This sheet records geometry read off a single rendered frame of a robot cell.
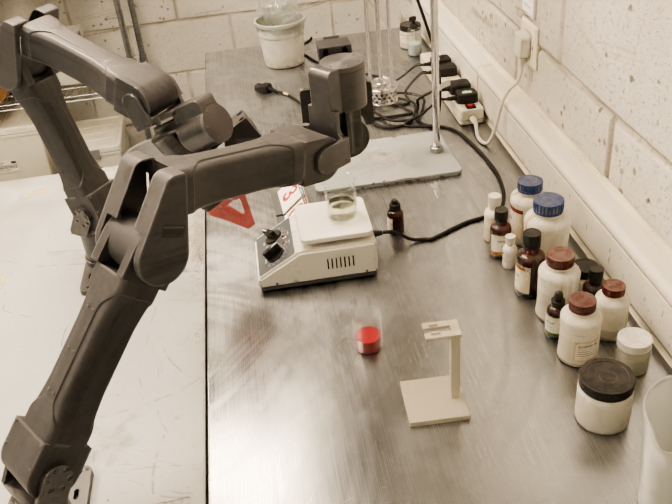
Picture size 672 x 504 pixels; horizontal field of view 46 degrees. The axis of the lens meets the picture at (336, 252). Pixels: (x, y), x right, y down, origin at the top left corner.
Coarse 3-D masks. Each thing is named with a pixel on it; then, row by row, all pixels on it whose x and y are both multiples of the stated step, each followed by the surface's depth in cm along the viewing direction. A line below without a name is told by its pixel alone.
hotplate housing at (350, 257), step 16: (336, 240) 129; (352, 240) 128; (368, 240) 128; (256, 256) 135; (304, 256) 127; (320, 256) 128; (336, 256) 128; (352, 256) 128; (368, 256) 129; (272, 272) 128; (288, 272) 128; (304, 272) 129; (320, 272) 129; (336, 272) 130; (352, 272) 130; (368, 272) 131; (272, 288) 130
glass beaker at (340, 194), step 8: (336, 176) 130; (344, 176) 130; (352, 176) 129; (328, 184) 130; (336, 184) 125; (344, 184) 126; (352, 184) 127; (328, 192) 127; (336, 192) 126; (344, 192) 126; (352, 192) 127; (328, 200) 128; (336, 200) 127; (344, 200) 127; (352, 200) 128; (328, 208) 129; (336, 208) 128; (344, 208) 128; (352, 208) 129; (328, 216) 130; (336, 216) 129; (344, 216) 129; (352, 216) 129
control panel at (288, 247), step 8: (280, 224) 137; (288, 224) 135; (288, 232) 133; (256, 240) 138; (264, 240) 137; (280, 240) 133; (288, 240) 132; (264, 248) 135; (288, 248) 130; (288, 256) 128; (264, 264) 131; (272, 264) 129; (264, 272) 129
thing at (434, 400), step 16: (448, 320) 100; (432, 336) 98; (448, 336) 98; (400, 384) 109; (416, 384) 108; (432, 384) 108; (448, 384) 107; (416, 400) 105; (432, 400) 105; (448, 400) 105; (464, 400) 105; (416, 416) 103; (432, 416) 103; (448, 416) 102; (464, 416) 102
